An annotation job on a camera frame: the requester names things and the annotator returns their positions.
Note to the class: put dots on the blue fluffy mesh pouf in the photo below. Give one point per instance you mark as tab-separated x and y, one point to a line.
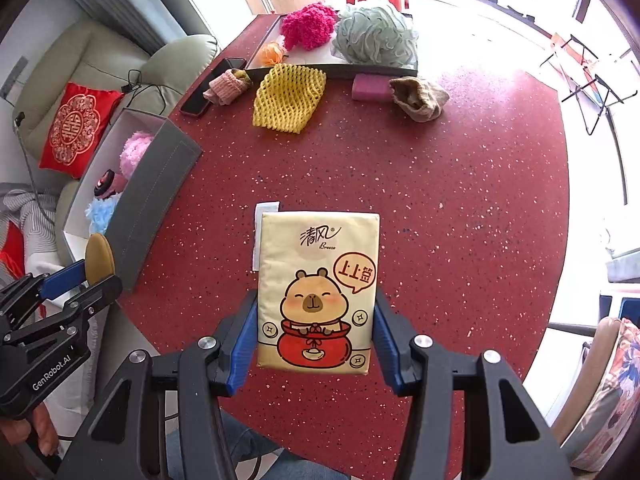
102	212

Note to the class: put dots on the dark flat tray box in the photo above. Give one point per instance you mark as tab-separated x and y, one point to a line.
345	71

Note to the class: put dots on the pink and red rolled cloth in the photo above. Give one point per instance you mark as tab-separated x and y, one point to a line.
106	185

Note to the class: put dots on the pink sponge block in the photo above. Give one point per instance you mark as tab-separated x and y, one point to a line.
370	89

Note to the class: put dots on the person's left leg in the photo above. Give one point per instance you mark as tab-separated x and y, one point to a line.
240	445

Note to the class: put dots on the brown chair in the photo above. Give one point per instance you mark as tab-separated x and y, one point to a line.
580	375

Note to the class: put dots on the person's leg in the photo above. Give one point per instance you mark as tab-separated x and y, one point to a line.
240	445
300	470

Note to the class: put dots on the green mesh bath pouf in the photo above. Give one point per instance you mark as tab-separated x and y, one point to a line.
375	35

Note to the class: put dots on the striped grey cloth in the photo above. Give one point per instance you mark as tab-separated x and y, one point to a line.
25	210

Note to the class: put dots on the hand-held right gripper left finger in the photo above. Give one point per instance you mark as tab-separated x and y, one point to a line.
240	350

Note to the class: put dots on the white woven bag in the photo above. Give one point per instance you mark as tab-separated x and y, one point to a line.
97	350

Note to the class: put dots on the beige sofa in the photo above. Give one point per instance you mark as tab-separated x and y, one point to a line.
75	55

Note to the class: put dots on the floral cushion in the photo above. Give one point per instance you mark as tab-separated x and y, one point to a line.
612	400

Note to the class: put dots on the red embroidered cushion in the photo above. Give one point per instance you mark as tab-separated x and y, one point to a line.
75	130

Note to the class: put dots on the grey box with white inside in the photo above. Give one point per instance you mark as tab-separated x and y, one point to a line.
150	195

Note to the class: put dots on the pink fluffy yarn duster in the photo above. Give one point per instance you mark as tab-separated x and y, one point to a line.
135	152

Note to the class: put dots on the black smartphone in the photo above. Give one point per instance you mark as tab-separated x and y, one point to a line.
200	102

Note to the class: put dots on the yellow round powder puff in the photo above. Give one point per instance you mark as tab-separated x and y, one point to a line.
99	260

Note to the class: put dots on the pink and olive rolled socks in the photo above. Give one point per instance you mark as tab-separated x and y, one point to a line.
225	87

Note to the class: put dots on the orange fabric flower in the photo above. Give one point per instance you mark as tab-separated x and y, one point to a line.
272	53

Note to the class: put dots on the yellow foam fruit net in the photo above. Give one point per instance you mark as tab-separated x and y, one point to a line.
287	100

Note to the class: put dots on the magenta fluffy yarn ball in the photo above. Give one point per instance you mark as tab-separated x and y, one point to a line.
307	27

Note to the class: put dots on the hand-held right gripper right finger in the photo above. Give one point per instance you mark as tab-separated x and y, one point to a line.
387	345

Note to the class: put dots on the yellow tissue pack with capybara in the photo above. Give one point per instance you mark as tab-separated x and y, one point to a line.
315	270

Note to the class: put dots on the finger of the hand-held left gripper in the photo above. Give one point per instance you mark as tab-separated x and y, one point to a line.
95	296
62	277

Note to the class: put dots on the person's right leg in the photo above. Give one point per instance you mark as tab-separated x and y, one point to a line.
300	470

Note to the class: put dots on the pink plastic stool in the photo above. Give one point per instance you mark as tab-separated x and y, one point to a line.
620	305

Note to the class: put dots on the person's left hand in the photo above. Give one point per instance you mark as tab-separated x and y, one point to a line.
40	432

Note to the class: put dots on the tan knitted sock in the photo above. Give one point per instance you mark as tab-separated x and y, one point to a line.
422	102

